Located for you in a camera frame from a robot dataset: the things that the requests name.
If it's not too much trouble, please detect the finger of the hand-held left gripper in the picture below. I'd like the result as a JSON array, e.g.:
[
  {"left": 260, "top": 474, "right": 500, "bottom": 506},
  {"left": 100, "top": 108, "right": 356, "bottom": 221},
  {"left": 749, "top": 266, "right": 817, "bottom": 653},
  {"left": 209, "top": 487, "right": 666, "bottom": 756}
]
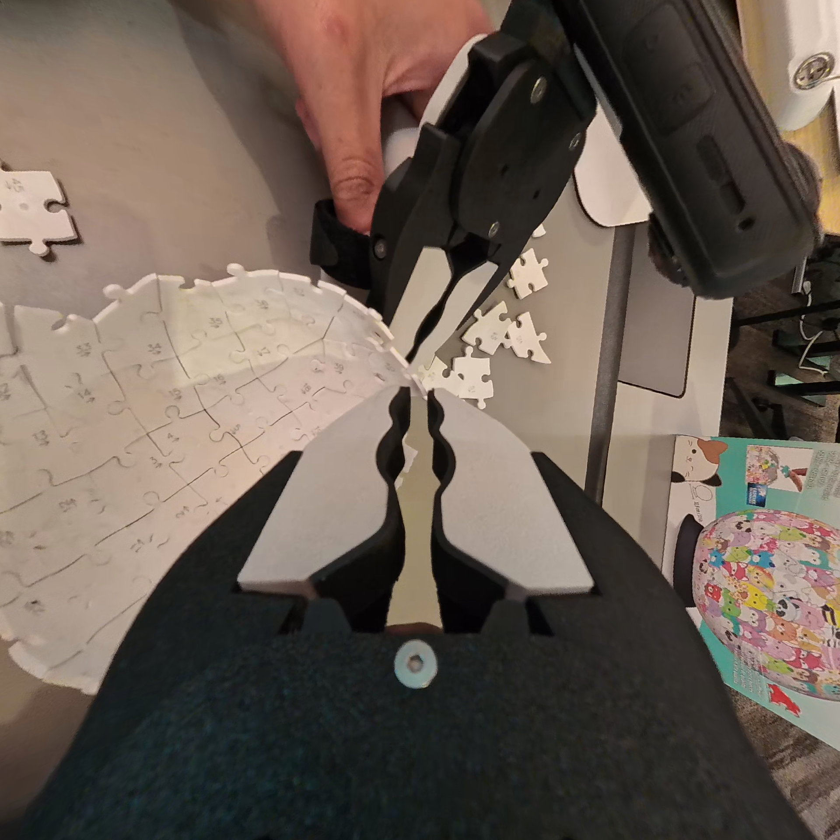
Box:
[
  {"left": 409, "top": 259, "right": 508, "bottom": 370},
  {"left": 388, "top": 248, "right": 460, "bottom": 362}
]

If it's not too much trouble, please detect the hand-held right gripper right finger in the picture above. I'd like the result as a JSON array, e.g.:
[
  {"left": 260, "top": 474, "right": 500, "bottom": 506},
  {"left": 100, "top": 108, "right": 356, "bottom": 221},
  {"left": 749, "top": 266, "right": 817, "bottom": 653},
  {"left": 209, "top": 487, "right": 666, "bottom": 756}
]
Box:
[{"left": 427, "top": 389, "right": 595, "bottom": 601}]

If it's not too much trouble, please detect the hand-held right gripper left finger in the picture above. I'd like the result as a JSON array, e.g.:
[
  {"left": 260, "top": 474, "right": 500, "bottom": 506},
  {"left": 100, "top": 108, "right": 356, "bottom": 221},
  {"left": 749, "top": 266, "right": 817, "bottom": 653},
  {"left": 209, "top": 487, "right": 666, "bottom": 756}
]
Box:
[{"left": 237, "top": 388, "right": 412, "bottom": 601}]

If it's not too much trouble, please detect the puzzle pieces group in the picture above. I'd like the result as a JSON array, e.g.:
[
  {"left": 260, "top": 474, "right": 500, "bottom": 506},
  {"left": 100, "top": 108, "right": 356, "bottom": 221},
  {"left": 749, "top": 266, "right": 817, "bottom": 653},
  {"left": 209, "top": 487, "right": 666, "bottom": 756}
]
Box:
[{"left": 418, "top": 221, "right": 553, "bottom": 410}]

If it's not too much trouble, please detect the partly built white puzzle ball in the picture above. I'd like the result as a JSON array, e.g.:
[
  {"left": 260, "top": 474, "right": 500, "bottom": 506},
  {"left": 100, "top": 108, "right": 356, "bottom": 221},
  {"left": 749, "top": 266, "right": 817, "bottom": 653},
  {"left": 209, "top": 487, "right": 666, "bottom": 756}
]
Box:
[{"left": 0, "top": 263, "right": 424, "bottom": 694}]

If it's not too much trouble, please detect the colourful puzzle ball box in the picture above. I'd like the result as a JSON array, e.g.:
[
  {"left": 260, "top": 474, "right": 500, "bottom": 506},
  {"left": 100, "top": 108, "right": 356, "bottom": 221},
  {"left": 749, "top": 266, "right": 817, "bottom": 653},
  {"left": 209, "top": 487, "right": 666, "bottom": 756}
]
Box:
[{"left": 670, "top": 434, "right": 840, "bottom": 718}]

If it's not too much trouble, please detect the single white puzzle piece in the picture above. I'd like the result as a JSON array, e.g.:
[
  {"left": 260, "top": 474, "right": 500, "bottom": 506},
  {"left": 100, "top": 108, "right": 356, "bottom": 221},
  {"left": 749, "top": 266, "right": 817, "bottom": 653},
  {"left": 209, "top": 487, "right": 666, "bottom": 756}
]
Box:
[{"left": 0, "top": 167, "right": 81, "bottom": 258}]

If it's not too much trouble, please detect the person's left hand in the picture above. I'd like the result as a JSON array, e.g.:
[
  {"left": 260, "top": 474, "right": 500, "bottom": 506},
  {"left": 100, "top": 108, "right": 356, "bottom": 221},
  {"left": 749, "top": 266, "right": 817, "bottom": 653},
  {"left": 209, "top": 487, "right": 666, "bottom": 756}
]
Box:
[{"left": 256, "top": 0, "right": 493, "bottom": 237}]

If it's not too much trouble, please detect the wooden document board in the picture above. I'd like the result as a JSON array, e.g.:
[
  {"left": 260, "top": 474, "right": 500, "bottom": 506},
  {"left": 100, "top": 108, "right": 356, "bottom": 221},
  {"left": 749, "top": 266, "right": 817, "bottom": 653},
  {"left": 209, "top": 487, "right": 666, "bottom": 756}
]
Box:
[{"left": 733, "top": 0, "right": 786, "bottom": 99}]

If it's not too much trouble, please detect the white clamp bar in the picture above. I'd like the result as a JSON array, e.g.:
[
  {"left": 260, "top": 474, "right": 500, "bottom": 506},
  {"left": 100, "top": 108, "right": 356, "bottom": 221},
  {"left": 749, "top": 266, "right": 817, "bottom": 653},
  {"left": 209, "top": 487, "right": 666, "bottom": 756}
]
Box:
[{"left": 766, "top": 0, "right": 840, "bottom": 132}]

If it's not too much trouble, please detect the dark grey table flap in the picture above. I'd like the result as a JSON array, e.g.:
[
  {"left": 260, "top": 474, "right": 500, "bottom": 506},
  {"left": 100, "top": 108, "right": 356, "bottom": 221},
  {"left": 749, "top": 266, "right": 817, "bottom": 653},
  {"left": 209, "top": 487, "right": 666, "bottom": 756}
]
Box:
[{"left": 617, "top": 250, "right": 699, "bottom": 397}]

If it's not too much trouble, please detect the black wheeled chair base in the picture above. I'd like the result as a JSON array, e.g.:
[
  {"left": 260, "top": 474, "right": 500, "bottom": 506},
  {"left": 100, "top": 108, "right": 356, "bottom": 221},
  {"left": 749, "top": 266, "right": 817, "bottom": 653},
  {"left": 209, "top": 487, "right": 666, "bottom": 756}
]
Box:
[{"left": 726, "top": 230, "right": 840, "bottom": 410}]

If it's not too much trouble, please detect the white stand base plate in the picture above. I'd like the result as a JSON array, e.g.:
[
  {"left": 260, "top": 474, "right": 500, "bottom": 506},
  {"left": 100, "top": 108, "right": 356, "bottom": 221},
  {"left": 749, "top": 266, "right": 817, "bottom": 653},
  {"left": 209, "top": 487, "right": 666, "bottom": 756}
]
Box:
[{"left": 573, "top": 108, "right": 655, "bottom": 228}]

